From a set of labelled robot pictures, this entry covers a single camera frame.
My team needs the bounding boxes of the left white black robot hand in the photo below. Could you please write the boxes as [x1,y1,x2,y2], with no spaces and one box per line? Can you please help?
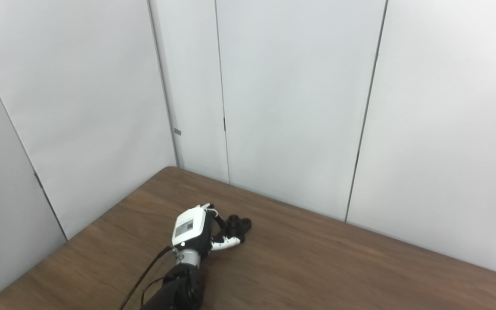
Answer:
[171,203,242,260]

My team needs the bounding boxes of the black flanged holder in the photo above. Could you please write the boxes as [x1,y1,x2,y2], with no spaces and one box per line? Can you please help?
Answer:
[224,215,252,242]

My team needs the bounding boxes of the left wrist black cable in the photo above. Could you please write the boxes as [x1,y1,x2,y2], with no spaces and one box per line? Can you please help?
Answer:
[118,245,175,310]

